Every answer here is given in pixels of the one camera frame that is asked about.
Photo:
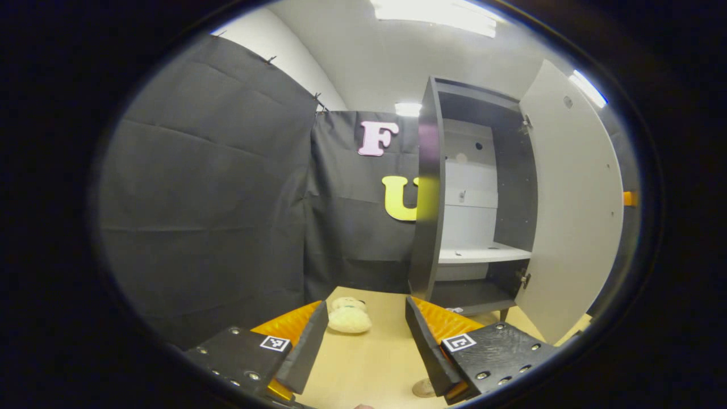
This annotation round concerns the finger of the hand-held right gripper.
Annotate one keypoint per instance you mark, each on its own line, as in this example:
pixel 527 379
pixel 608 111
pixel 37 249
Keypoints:
pixel 630 199

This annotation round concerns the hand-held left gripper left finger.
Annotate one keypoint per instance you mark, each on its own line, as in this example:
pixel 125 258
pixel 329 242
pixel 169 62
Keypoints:
pixel 309 346

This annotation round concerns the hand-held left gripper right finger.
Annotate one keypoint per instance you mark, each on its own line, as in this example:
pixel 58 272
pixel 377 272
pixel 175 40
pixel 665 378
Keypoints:
pixel 426 352

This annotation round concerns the round beige coaster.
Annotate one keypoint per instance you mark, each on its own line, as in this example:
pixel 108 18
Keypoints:
pixel 423 389

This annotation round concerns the beige cabinet door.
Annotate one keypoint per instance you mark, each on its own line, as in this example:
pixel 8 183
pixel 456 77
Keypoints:
pixel 573 216

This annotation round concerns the dark grey cabinet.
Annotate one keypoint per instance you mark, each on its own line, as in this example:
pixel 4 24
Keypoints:
pixel 429 227

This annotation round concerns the white cabinet shelf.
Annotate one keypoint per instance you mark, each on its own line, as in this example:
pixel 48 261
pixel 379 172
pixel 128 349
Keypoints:
pixel 477 254

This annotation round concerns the metal door hinge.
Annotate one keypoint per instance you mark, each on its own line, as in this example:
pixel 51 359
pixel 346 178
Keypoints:
pixel 523 279
pixel 526 125

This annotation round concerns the yellow plush toy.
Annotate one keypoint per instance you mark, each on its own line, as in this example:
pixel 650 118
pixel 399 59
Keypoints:
pixel 349 321

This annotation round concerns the ceiling light panel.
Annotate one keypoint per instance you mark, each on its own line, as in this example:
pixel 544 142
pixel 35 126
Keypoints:
pixel 431 16
pixel 408 109
pixel 589 90

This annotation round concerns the black backdrop cloth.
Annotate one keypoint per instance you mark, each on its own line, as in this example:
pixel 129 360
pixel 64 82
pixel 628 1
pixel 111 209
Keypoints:
pixel 199 199

